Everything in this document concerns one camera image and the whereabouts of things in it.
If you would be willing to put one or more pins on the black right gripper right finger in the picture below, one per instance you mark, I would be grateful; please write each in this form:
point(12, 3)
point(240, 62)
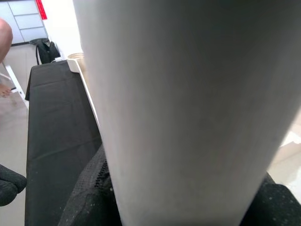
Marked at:
point(275, 209)

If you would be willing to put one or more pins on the black backpack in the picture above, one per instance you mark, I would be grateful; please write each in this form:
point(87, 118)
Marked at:
point(48, 53)

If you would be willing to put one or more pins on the white plastic table top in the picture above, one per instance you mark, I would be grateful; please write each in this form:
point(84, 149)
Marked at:
point(74, 64)

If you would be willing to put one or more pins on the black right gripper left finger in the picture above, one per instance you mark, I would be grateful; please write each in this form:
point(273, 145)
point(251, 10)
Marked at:
point(89, 200)

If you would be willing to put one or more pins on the white drawer cabinet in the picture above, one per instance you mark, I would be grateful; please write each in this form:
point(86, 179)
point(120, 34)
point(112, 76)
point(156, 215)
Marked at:
point(26, 21)

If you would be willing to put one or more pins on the seated person blue shirt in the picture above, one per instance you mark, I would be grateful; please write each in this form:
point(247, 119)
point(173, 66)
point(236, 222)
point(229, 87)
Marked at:
point(4, 40)

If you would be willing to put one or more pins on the red hanging strip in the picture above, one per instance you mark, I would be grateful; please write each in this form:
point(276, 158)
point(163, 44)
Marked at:
point(41, 10)

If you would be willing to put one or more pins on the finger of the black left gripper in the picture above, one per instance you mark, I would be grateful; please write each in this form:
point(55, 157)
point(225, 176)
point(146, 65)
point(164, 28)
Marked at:
point(10, 181)

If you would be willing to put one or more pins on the white chair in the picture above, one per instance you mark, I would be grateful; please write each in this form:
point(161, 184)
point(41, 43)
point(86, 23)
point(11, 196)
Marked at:
point(14, 81)

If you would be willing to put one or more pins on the white plastic table leg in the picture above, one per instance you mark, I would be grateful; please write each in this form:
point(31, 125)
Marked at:
point(188, 106)

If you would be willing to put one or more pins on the black tablecloth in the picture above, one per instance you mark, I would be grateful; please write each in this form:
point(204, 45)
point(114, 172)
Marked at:
point(58, 117)

